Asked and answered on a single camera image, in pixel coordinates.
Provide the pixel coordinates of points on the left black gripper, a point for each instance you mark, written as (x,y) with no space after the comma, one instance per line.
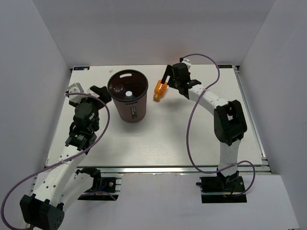
(102,92)

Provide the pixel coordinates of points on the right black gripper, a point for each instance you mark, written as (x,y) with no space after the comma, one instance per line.
(169,72)

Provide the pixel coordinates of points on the orange bottle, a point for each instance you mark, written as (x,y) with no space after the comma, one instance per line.
(159,91)

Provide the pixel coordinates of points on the blue label water bottle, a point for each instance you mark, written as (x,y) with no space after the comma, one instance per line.
(119,88)
(129,96)

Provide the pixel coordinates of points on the clear bottle red label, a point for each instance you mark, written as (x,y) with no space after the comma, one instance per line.
(92,93)

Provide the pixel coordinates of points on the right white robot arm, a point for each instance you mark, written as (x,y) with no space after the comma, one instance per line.
(229,122)

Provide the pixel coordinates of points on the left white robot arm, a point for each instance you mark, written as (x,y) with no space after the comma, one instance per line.
(45,207)

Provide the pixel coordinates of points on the brown plastic waste bin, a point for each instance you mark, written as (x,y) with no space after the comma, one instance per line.
(135,110)

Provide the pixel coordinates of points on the left blue corner sticker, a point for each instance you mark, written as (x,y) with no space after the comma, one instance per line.
(81,68)

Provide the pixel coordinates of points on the blue corner sticker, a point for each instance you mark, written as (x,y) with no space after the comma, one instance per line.
(81,68)
(225,66)

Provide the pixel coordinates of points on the right blue corner sticker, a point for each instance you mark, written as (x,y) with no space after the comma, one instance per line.
(225,66)

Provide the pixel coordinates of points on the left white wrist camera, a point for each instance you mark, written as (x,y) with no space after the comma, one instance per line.
(75,87)

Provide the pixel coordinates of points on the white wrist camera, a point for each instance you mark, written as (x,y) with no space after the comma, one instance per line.
(185,61)
(75,87)

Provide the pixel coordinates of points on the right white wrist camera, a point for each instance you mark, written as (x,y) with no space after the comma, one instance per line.
(185,61)

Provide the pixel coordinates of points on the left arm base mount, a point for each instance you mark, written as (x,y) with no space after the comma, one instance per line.
(104,187)

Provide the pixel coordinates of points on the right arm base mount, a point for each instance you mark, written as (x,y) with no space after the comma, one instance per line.
(221,190)

